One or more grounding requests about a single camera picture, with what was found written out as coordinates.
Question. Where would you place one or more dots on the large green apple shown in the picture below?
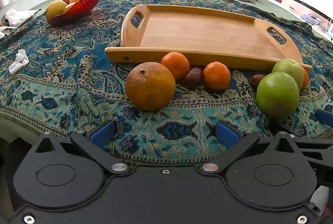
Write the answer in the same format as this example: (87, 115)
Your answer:
(277, 96)

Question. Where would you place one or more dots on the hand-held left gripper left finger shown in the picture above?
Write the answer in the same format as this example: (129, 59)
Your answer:
(102, 133)

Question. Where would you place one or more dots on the wooden side ledge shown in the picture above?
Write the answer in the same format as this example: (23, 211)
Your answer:
(294, 4)

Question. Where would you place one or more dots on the crumpled white tissue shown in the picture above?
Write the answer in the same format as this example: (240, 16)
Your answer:
(18, 61)

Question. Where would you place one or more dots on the small green apple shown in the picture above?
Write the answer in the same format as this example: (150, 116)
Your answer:
(288, 68)

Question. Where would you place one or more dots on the blue paisley blanket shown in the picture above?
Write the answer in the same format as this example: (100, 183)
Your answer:
(78, 83)

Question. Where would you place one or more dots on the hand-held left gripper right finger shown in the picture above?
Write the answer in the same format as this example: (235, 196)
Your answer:
(226, 133)

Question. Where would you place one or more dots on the lilac cloth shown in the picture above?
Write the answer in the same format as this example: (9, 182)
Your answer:
(311, 19)

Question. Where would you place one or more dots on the tangerine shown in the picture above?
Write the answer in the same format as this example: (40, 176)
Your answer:
(216, 75)
(306, 79)
(175, 65)

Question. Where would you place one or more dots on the wooden tray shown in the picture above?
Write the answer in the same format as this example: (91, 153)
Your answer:
(197, 31)

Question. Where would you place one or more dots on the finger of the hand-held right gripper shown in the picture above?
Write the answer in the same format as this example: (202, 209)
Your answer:
(320, 146)
(325, 117)

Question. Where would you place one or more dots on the dark brown date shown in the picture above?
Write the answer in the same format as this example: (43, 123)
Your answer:
(193, 77)
(256, 80)

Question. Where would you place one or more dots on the clear plastic bag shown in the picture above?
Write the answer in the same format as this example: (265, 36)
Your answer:
(328, 29)

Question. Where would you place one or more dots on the crumpled newspaper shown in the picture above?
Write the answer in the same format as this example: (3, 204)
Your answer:
(15, 17)

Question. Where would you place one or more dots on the yellow citrus fruit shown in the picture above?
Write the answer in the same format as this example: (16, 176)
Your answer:
(54, 9)

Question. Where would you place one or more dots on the large rough orange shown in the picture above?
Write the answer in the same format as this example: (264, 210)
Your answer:
(150, 86)

